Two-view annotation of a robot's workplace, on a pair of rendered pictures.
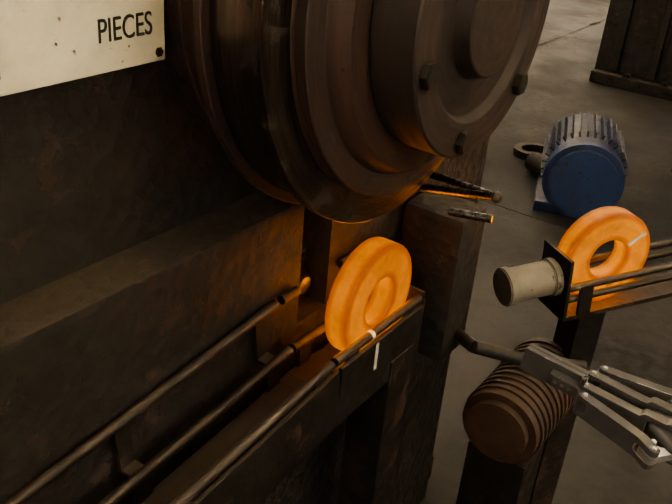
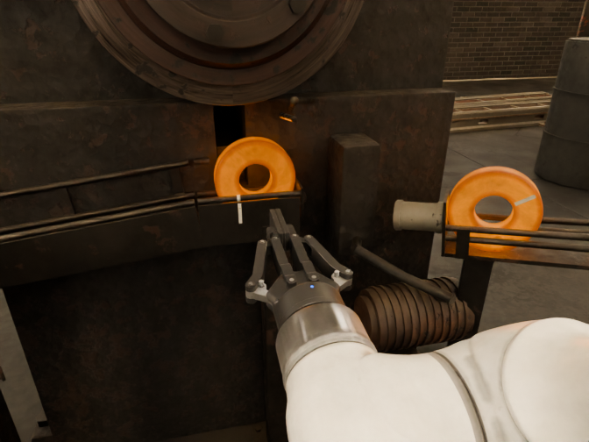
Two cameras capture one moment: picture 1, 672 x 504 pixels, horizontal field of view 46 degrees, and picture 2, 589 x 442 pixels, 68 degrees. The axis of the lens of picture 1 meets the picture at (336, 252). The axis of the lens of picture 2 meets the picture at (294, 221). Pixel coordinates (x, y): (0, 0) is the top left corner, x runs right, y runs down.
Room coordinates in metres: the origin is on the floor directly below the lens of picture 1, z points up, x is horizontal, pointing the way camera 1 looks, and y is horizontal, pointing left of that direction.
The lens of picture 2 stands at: (0.35, -0.65, 1.02)
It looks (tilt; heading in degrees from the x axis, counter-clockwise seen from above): 25 degrees down; 44
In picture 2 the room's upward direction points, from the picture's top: straight up
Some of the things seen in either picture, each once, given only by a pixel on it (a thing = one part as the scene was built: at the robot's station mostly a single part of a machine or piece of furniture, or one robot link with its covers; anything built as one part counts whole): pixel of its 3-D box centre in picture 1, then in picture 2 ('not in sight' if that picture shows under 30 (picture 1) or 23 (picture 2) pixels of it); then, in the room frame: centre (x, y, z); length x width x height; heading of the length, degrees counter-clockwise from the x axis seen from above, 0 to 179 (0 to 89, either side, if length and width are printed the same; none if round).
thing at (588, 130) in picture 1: (582, 161); not in sight; (2.94, -0.92, 0.17); 0.57 x 0.31 x 0.34; 167
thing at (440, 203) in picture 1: (433, 274); (350, 194); (1.04, -0.15, 0.68); 0.11 x 0.08 x 0.24; 57
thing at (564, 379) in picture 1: (568, 390); (266, 241); (0.70, -0.26, 0.74); 0.05 x 0.03 x 0.01; 57
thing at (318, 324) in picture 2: not in sight; (324, 352); (0.61, -0.44, 0.73); 0.09 x 0.06 x 0.09; 146
